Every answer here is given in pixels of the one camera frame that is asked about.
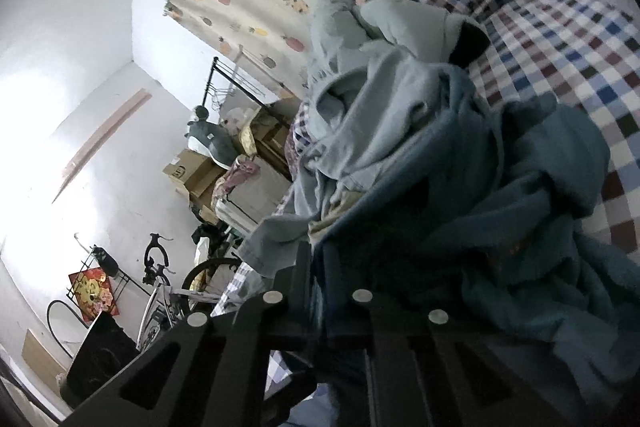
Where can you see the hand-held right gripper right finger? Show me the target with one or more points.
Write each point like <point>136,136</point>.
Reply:
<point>390,357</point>

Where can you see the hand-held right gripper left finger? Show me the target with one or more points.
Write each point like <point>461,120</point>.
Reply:
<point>300,277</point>

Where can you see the dark teal sweatshirt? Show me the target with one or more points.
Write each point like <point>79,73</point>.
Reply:
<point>525,207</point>

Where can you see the black metal clothes rack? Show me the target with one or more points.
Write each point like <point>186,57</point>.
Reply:
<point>210,77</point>

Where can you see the beige garment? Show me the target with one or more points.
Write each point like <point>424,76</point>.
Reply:
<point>330,219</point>

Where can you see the white suitcase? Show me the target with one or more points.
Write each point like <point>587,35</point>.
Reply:
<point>255,202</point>

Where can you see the floral cloth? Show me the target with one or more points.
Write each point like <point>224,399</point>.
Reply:
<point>235,177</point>

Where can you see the brown cardboard box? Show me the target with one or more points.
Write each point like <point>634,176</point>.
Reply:
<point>270,137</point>

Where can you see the open cardboard box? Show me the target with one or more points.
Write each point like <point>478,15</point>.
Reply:
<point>187,169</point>

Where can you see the white plastic bag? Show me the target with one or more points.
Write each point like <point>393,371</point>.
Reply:
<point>234,119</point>

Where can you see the light blue garment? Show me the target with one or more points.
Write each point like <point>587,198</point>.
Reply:
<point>380,117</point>

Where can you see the red floral painting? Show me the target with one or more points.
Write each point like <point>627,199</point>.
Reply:
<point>92,292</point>

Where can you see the black bin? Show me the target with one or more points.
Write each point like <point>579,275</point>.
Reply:
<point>100,357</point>

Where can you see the black hoop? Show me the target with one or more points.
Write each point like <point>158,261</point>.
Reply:
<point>51,322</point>

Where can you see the flat wooden board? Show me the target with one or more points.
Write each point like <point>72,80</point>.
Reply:
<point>42,352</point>

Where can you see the large-check bed sheet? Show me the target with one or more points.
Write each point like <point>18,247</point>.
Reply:
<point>550,47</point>

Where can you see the white frame bicycle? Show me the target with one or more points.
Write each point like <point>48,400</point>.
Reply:
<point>160,292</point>

